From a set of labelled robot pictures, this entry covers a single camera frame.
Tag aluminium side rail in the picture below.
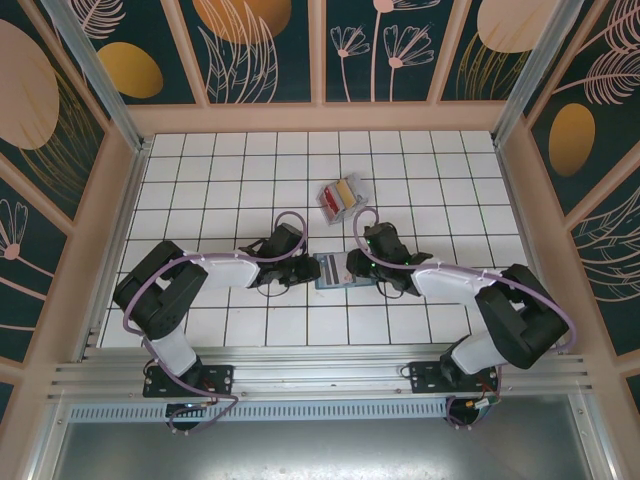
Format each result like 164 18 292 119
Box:
492 142 569 357
74 142 151 364

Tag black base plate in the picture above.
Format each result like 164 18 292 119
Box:
143 363 235 399
408 360 501 396

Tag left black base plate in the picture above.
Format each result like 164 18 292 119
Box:
143 363 235 399

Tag perforated metal cable tray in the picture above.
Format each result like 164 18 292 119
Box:
67 399 449 424

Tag aluminium mounting rail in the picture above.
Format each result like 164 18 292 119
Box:
47 353 596 402

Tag blue leather card holder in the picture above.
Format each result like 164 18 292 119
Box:
313 251 374 293

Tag aluminium frame post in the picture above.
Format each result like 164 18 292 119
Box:
492 0 596 146
42 0 151 154

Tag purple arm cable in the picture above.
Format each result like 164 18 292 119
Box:
352 207 579 431
122 209 309 434

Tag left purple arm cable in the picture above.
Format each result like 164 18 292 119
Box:
122 209 309 434

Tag clear acrylic card box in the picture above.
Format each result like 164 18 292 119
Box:
315 172 372 229

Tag plain gold card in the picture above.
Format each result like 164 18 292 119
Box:
333 180 358 210

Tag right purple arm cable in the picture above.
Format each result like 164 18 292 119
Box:
352 207 579 431

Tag grey card dark stripes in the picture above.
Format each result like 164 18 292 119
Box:
318 253 347 285

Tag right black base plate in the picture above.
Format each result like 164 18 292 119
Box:
408 360 501 396

